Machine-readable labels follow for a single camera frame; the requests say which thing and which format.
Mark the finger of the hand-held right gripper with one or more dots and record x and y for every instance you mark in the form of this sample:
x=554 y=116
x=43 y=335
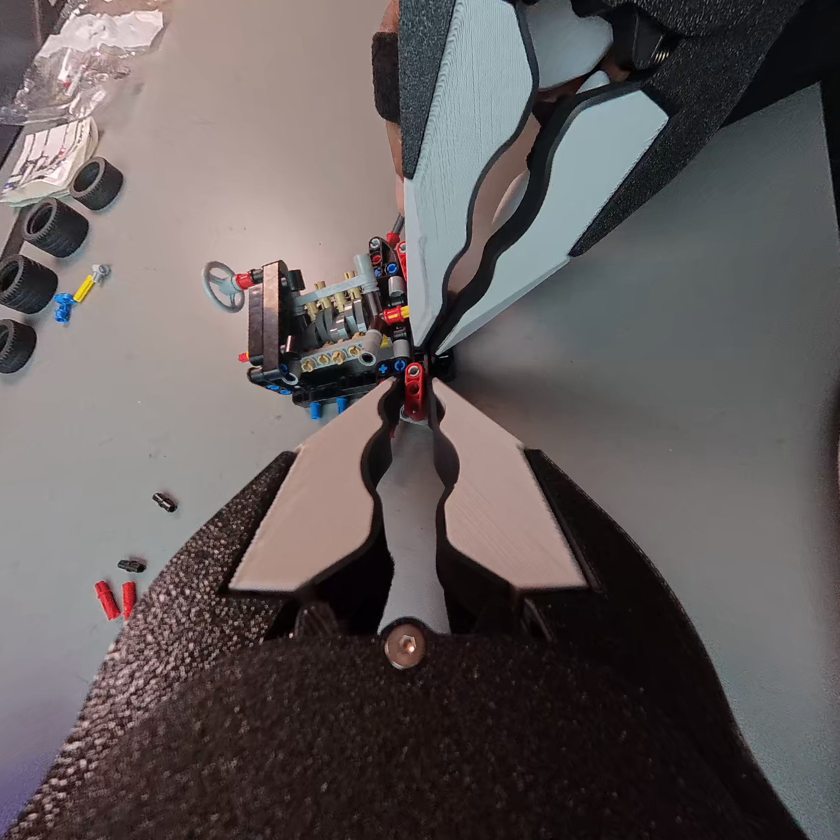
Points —
x=590 y=170
x=459 y=131

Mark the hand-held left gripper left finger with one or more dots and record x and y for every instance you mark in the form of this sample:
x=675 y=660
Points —
x=308 y=518

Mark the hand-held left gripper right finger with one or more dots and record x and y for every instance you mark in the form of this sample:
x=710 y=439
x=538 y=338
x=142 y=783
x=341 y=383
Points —
x=512 y=518

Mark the toy brick engine chassis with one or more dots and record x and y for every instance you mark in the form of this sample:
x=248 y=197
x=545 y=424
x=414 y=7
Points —
x=328 y=328

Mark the red brick pin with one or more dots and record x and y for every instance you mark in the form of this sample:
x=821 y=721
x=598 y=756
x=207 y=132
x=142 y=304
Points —
x=106 y=599
x=128 y=598

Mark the person's right hand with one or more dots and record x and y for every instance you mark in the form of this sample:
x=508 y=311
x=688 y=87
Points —
x=502 y=161

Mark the black brick pin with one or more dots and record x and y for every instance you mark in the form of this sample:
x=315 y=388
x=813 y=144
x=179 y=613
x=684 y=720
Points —
x=131 y=564
x=165 y=502

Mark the yellow brick axle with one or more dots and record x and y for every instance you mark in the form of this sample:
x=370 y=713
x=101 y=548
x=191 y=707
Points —
x=84 y=289

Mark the grey brick piece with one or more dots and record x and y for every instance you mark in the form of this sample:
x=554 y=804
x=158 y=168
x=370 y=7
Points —
x=100 y=272

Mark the black toy tyre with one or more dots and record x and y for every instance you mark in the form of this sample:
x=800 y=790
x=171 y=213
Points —
x=56 y=226
x=26 y=283
x=13 y=344
x=95 y=184

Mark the clear plastic bags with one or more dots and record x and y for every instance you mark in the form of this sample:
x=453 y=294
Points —
x=79 y=59

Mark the sticker sheet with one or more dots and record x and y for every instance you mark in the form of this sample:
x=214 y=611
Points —
x=46 y=164

